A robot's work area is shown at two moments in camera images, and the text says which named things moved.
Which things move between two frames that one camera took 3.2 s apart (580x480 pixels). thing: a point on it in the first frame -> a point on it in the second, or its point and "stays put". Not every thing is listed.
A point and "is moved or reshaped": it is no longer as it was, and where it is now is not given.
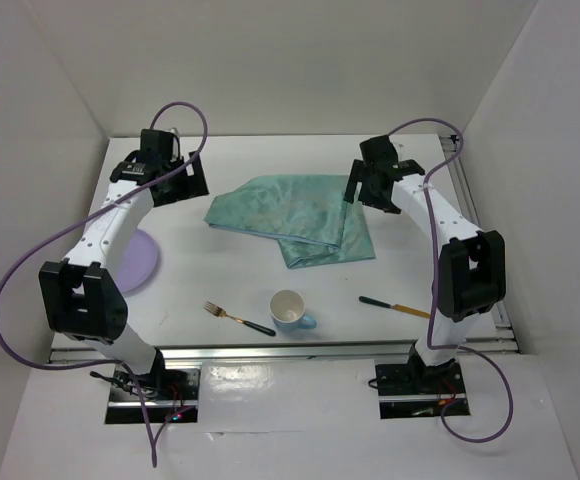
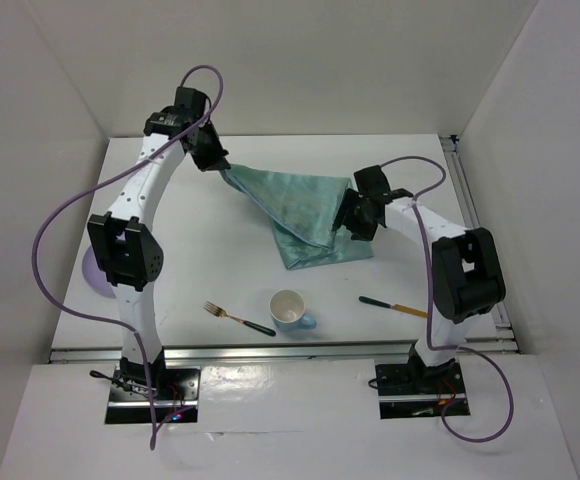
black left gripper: [192, 186] -> [214, 160]
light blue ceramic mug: [287, 309] stays put
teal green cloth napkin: [306, 213] is moved or reshaped
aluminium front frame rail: [317, 355] stays put
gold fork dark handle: [221, 312] stays put
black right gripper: [360, 174] -> [364, 233]
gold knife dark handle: [398, 306] stays put
